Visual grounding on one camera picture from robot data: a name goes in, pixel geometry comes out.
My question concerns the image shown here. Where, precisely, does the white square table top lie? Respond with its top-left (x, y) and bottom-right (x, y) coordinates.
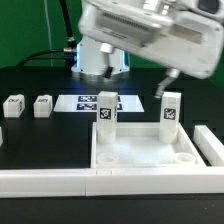
top-left (91, 122), bottom-right (205, 168)

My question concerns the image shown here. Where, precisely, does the white block at left edge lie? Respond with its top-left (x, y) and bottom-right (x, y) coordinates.
top-left (0, 127), bottom-right (3, 147)

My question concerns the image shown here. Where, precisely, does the white sheet with tags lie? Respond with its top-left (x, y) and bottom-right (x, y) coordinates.
top-left (54, 95), bottom-right (144, 112)

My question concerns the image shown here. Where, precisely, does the white obstacle bar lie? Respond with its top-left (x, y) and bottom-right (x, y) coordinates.
top-left (193, 125), bottom-right (224, 167)
top-left (0, 166), bottom-right (224, 198)

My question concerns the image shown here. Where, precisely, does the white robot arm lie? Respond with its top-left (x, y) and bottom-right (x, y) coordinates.
top-left (72, 0), bottom-right (224, 97)

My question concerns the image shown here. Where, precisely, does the white right obstacle bar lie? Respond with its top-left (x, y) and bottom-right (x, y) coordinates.
top-left (193, 125), bottom-right (224, 167)

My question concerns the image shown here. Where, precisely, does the white front obstacle bar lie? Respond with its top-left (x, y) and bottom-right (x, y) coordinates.
top-left (0, 166), bottom-right (224, 198)

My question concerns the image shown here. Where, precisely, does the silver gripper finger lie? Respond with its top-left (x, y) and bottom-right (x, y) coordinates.
top-left (100, 43), bottom-right (114, 79)

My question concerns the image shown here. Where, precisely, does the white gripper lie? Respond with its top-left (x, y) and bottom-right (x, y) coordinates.
top-left (79, 0), bottom-right (224, 98)

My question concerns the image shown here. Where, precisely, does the black cable bundle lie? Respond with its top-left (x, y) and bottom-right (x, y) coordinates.
top-left (16, 0), bottom-right (78, 69)

